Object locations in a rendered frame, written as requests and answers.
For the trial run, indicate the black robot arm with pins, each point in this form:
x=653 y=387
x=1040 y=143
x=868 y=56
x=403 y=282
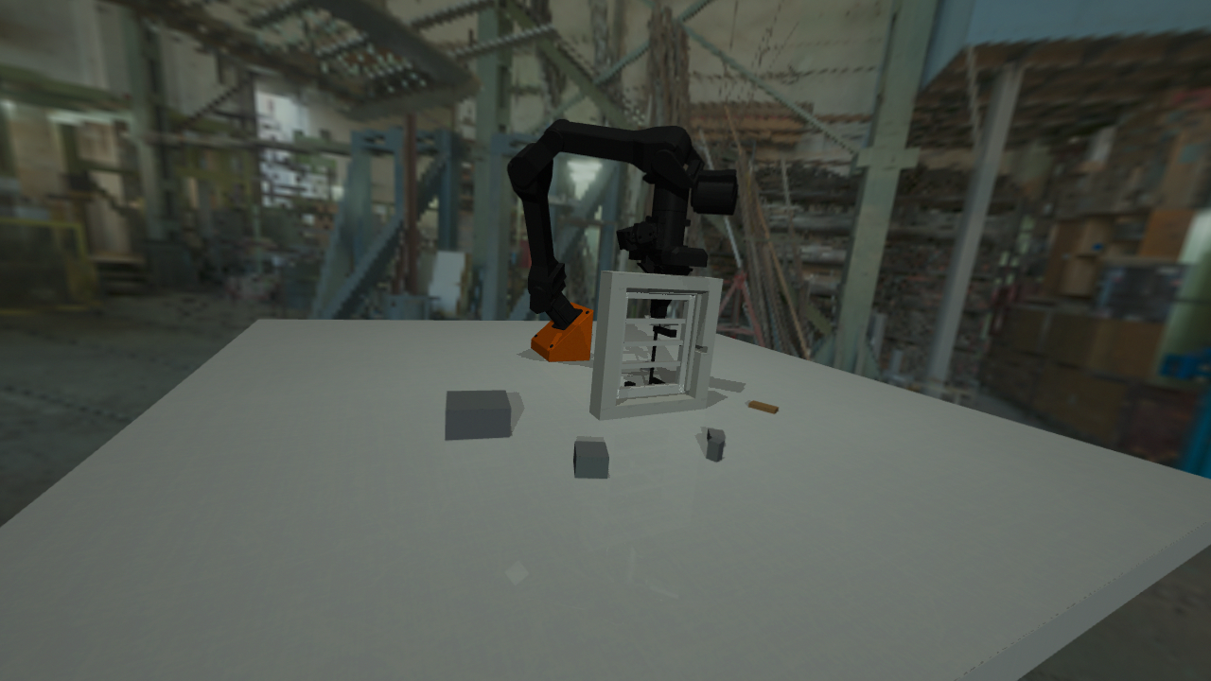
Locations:
x=661 y=152

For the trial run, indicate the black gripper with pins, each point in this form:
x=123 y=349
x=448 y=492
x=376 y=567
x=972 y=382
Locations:
x=673 y=258

